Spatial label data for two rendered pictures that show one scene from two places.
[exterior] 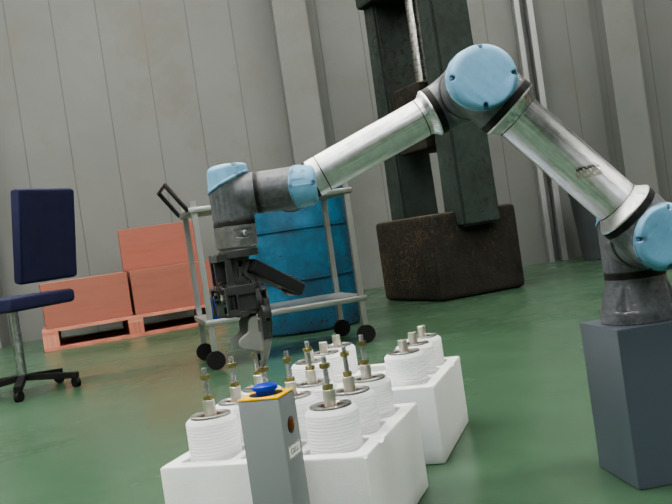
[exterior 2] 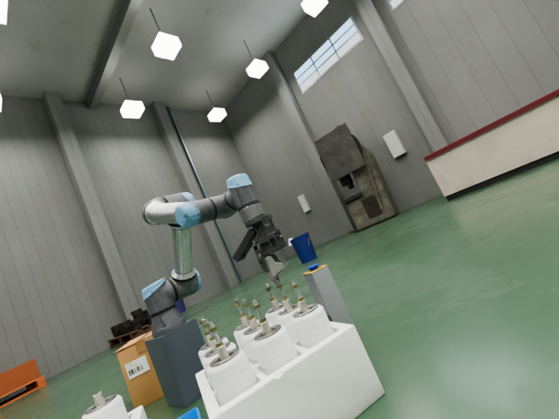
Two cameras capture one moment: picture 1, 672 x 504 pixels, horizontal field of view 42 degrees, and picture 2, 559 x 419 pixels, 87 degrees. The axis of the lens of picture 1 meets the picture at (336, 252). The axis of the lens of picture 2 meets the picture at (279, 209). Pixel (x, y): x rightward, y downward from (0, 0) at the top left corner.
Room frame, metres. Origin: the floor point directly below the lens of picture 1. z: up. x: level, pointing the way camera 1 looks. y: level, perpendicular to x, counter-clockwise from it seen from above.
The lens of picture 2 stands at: (2.12, 0.91, 0.43)
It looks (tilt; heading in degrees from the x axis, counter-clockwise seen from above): 7 degrees up; 227
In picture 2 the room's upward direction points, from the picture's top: 24 degrees counter-clockwise
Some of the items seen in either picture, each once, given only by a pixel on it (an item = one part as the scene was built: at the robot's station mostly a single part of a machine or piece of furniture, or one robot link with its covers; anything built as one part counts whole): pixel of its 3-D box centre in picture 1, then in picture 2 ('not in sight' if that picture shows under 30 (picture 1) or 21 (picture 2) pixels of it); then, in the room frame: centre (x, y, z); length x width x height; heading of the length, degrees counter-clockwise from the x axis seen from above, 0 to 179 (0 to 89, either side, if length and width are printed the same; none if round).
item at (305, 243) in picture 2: not in sight; (302, 248); (-1.67, -3.05, 0.27); 0.44 x 0.40 x 0.53; 150
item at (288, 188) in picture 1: (286, 188); (224, 205); (1.57, 0.07, 0.64); 0.11 x 0.11 x 0.08; 0
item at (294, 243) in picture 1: (299, 251); not in sight; (5.38, 0.23, 0.48); 0.65 x 0.64 x 0.96; 97
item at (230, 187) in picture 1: (232, 195); (242, 192); (1.56, 0.17, 0.65); 0.09 x 0.08 x 0.11; 90
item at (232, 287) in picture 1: (239, 284); (264, 236); (1.55, 0.18, 0.49); 0.09 x 0.08 x 0.12; 120
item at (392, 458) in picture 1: (304, 478); (278, 382); (1.68, 0.12, 0.09); 0.39 x 0.39 x 0.18; 72
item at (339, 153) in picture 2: not in sight; (352, 176); (-4.42, -3.16, 1.32); 1.39 x 1.21 x 2.64; 96
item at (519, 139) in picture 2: not in sight; (501, 150); (-4.21, -0.18, 0.41); 2.26 x 1.75 x 0.81; 6
